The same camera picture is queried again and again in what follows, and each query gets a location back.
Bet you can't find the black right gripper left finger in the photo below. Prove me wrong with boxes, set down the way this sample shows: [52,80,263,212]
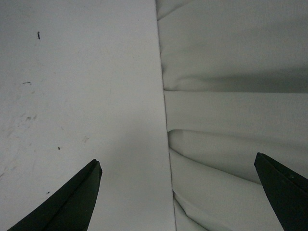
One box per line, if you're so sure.
[9,159,103,231]

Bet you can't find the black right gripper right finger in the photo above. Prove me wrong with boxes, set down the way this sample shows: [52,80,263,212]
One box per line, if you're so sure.
[254,153,308,231]

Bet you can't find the white pleated curtain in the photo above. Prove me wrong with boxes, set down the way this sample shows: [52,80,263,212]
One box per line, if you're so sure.
[156,0,308,231]

